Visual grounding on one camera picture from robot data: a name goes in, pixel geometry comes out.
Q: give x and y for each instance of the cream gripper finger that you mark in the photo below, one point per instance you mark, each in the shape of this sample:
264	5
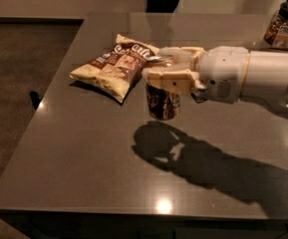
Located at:
182	82
182	54

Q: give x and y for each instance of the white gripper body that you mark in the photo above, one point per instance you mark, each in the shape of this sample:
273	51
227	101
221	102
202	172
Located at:
222	71

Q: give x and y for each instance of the orange soda can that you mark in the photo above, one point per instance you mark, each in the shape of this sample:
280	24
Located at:
162	105

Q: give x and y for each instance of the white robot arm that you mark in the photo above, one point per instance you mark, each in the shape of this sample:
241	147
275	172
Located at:
265	81

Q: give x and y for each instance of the black candy bar wrapper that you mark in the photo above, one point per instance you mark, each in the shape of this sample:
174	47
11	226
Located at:
199	98

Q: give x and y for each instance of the chip bag white and brown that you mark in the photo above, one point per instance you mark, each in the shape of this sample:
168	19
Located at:
117	71

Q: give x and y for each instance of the snack jar with black lid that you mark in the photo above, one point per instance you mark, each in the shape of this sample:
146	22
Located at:
277	32

